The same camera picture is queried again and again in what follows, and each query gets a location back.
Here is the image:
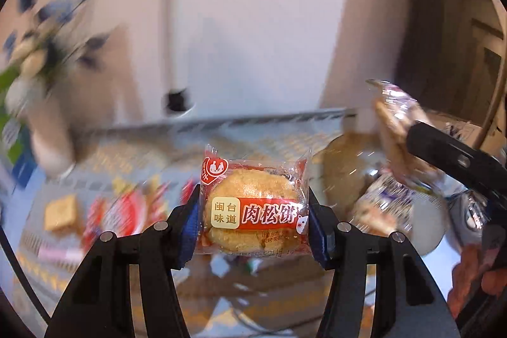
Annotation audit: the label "silver snack packet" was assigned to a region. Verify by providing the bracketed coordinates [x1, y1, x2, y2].
[447, 188, 490, 244]

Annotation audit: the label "blue and white artificial flowers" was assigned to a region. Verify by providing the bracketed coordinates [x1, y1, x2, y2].
[0, 0, 109, 93]

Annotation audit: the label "dark wooden door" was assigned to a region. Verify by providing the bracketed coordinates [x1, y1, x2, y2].
[396, 0, 507, 133]

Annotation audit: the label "pink snack packet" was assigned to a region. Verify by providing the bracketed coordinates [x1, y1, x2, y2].
[36, 246, 82, 264]

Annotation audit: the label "floor lamp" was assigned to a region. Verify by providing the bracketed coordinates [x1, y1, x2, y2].
[160, 0, 196, 118]

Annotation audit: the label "white flower vase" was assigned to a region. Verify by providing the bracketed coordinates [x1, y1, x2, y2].
[28, 92, 80, 178]

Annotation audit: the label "red label cake packet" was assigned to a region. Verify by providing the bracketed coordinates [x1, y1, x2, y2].
[194, 143, 313, 256]

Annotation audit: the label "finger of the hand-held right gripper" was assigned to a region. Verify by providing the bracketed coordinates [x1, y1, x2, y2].
[406, 122, 507, 204]

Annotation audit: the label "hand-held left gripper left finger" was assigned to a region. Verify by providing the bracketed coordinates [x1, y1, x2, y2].
[43, 183, 201, 338]

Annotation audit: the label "square cracker packet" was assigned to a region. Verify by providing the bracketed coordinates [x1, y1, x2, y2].
[43, 195, 80, 233]

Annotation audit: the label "white green blue box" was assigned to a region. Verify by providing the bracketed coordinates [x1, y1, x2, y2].
[0, 112, 38, 190]

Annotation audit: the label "red and white snack packet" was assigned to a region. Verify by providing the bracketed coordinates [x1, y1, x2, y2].
[83, 180, 171, 247]

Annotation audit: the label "white and blue snack bag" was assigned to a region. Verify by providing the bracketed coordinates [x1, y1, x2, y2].
[352, 172, 446, 257]

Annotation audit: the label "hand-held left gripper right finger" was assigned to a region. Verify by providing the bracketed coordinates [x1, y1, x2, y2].
[308, 189, 460, 338]

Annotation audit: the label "orange brown snack bag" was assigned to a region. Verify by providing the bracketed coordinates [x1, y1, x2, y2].
[447, 243, 507, 309]

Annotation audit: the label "clear cracker packet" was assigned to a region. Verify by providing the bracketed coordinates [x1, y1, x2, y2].
[366, 79, 440, 182]

